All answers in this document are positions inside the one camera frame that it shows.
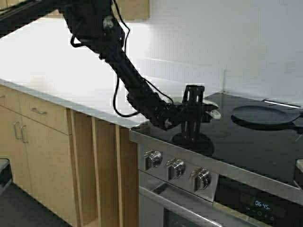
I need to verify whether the robot base right corner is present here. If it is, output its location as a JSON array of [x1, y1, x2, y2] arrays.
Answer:
[[294, 159, 303, 188]]

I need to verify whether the robot base left corner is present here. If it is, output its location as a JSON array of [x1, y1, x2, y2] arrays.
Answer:
[[0, 158, 13, 195]]

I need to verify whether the left cabinet door handle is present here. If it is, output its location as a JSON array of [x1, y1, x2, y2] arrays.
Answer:
[[13, 121, 21, 140]]

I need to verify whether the middle chrome stove knob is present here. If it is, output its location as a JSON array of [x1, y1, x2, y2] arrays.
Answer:
[[166, 158, 186, 180]]

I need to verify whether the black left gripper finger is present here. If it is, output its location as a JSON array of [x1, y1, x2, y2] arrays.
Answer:
[[202, 110, 219, 123]]

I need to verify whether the wooden lower kitchen cabinet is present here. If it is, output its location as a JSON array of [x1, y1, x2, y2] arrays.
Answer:
[[0, 86, 139, 227]]

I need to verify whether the left chrome stove knob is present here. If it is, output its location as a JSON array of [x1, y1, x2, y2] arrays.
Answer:
[[143, 150, 163, 170]]

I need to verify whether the right chrome stove knob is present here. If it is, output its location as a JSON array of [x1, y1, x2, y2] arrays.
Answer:
[[189, 168, 211, 191]]

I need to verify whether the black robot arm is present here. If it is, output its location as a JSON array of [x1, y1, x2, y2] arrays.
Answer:
[[0, 0, 220, 144]]

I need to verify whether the white frying pan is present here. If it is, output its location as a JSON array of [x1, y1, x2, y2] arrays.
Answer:
[[203, 99, 221, 120]]

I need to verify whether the right cabinet door handle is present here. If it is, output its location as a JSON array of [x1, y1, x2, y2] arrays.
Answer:
[[20, 125, 28, 144]]

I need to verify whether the stainless steel stove range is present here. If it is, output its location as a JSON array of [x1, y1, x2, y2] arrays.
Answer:
[[130, 93, 303, 227]]

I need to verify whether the metal drawer handle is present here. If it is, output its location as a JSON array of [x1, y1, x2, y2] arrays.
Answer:
[[31, 108, 47, 115]]

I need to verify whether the chrome stove knob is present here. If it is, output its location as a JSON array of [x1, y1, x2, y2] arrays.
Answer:
[[166, 158, 186, 180], [189, 168, 211, 191], [143, 150, 163, 170]]

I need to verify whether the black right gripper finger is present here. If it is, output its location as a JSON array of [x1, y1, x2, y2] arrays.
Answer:
[[203, 101, 217, 109]]

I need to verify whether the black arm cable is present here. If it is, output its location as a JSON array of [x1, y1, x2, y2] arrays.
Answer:
[[70, 0, 176, 118]]

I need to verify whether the black flat griddle pan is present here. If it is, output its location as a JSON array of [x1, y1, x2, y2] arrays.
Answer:
[[232, 105, 303, 125]]

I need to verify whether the cabinet door handle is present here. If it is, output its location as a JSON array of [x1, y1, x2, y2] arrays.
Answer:
[[20, 125, 28, 144], [13, 121, 21, 140]]

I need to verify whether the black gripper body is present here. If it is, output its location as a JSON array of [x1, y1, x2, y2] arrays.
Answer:
[[174, 85, 205, 142]]

